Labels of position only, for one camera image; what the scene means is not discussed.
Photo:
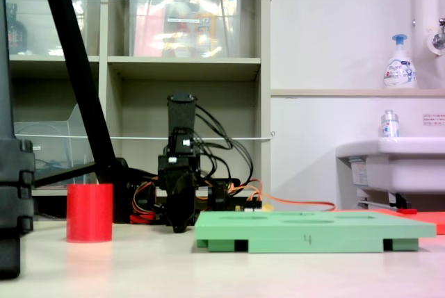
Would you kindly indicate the red cylinder block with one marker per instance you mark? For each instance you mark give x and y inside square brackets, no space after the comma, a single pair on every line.
[89,213]

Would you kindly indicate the green shape-hole board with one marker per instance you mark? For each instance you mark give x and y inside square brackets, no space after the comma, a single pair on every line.
[278,235]

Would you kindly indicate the beige shelf unit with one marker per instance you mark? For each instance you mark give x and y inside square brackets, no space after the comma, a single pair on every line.
[184,65]

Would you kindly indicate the clear slanted storage bin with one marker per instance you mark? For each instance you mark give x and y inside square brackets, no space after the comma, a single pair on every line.
[52,145]

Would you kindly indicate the pink packet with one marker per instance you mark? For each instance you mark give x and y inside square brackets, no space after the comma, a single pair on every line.
[147,37]

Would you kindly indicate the white yellow spray bottle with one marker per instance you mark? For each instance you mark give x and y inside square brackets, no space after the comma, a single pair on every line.
[206,30]

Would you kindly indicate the large clear storage bin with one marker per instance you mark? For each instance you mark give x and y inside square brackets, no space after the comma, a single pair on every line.
[229,34]

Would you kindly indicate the black notched tripod stack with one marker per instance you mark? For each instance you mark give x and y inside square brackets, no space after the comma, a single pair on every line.
[14,190]

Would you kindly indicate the dark glass bottle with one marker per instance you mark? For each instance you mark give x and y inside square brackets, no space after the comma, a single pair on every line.
[16,34]

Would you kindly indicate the small clear sanitizer bottle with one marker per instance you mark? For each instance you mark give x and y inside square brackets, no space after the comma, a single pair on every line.
[388,126]

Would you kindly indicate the white sink basin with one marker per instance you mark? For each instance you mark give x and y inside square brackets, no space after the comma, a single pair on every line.
[400,169]

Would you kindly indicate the white blue soap pump bottle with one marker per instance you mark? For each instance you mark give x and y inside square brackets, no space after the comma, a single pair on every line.
[400,68]

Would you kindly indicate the red printed base mount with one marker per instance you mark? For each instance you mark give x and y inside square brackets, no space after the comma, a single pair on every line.
[142,217]

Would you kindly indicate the black camera tripod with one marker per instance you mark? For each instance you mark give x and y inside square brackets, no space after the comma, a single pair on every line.
[79,68]

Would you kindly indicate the red white wall label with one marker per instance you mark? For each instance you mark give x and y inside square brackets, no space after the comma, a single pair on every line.
[434,119]

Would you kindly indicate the metal wall faucet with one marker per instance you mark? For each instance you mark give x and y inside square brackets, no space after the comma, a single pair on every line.
[438,37]

